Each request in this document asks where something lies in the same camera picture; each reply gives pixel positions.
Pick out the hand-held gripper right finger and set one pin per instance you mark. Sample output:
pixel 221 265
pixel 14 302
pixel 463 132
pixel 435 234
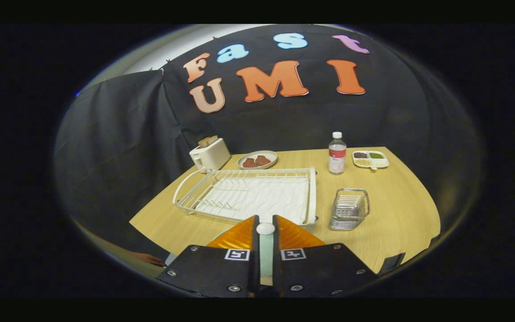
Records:
pixel 277 273

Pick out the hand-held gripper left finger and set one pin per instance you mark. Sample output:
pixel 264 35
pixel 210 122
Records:
pixel 255 273

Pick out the mint green plate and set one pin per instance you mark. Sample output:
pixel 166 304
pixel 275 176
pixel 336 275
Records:
pixel 266 259

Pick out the beige plate with meat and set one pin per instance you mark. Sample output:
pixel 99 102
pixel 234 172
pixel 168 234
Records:
pixel 274 157

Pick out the brown meat piece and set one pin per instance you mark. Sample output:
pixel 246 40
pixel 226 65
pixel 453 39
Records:
pixel 263 160
pixel 249 163

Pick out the white toaster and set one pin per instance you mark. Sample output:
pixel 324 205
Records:
pixel 213 157

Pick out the clear plastic bottle red label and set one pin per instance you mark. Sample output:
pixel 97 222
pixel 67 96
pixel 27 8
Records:
pixel 337 156

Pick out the toast slice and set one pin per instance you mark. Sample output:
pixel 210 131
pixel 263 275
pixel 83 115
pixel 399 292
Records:
pixel 207 141

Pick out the pile of yellow beans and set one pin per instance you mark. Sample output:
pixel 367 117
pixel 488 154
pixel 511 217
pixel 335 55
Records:
pixel 363 162

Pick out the pile of dark beans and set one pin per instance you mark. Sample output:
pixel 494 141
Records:
pixel 360 155

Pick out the white divided tray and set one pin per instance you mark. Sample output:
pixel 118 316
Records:
pixel 380 163

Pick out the pile of green beans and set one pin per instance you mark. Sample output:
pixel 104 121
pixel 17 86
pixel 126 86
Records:
pixel 376 155

